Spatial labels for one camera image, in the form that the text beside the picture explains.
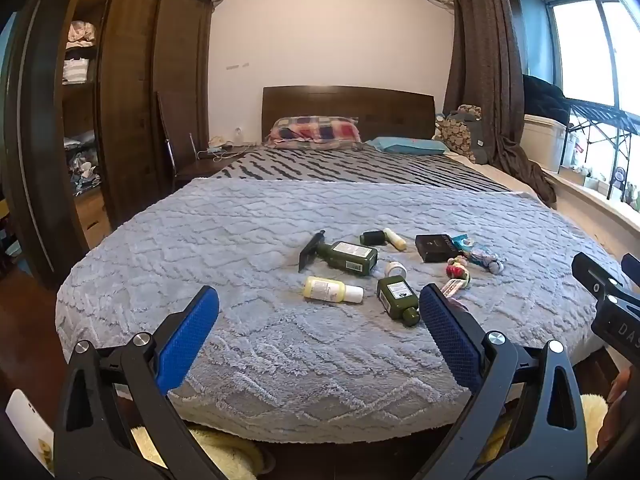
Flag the plaid pillow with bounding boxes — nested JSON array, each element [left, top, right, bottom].
[[265, 116, 362, 150]]

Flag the striped folded clothes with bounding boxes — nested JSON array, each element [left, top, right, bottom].
[[63, 58, 91, 85]]

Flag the large green pump bottle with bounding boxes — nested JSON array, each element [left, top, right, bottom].
[[298, 230, 379, 277]]

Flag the red white small toy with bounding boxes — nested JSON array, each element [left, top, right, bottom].
[[446, 257, 471, 282]]

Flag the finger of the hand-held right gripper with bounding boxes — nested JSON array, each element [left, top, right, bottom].
[[621, 254, 640, 291], [571, 252, 626, 303]]

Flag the grey fluffy blanket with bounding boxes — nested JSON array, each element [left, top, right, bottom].
[[55, 177, 640, 443]]

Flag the window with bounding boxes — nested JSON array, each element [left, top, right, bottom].
[[515, 0, 640, 126]]

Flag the dark wooden headboard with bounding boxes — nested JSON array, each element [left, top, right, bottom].
[[261, 86, 436, 143]]

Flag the light blue wrapper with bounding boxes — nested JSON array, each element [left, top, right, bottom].
[[469, 244, 504, 274]]

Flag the pink label packet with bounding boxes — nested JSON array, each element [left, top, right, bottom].
[[439, 280, 469, 307]]

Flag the pile of clothes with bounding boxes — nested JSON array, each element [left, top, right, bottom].
[[65, 132, 102, 197]]

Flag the dark wooden wardrobe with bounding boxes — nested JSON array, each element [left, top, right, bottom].
[[0, 0, 216, 291]]

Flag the yellow bottle white cap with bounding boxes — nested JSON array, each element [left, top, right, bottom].
[[303, 276, 365, 305]]

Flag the black box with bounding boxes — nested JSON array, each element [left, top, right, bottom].
[[415, 234, 463, 264]]

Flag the pink white folded clothes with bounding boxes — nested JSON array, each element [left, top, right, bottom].
[[66, 21, 97, 51]]

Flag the white storage box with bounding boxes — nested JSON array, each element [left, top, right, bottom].
[[522, 114, 568, 173]]

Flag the teal pillow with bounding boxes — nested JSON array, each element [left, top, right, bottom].
[[367, 136, 448, 156]]

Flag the grey black striped blanket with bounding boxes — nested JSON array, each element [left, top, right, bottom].
[[207, 146, 516, 193]]

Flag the person's right hand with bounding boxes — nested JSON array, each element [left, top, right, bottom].
[[609, 366, 640, 403]]

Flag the black metal rack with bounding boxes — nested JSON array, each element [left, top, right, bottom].
[[560, 97, 640, 201]]

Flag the white card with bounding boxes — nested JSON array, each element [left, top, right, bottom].
[[5, 389, 55, 476]]

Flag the wooden nightstand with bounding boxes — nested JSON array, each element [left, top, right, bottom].
[[175, 142, 261, 186]]

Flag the brown curtain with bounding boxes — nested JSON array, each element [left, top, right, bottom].
[[442, 0, 558, 208]]

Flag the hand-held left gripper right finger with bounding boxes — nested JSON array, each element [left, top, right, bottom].
[[419, 284, 591, 480]]

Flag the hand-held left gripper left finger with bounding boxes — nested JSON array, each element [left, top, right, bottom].
[[52, 285, 236, 480]]

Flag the grey bag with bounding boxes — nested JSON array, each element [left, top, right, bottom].
[[470, 110, 494, 166]]

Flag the dark jacket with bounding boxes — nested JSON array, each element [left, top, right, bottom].
[[522, 74, 571, 128]]

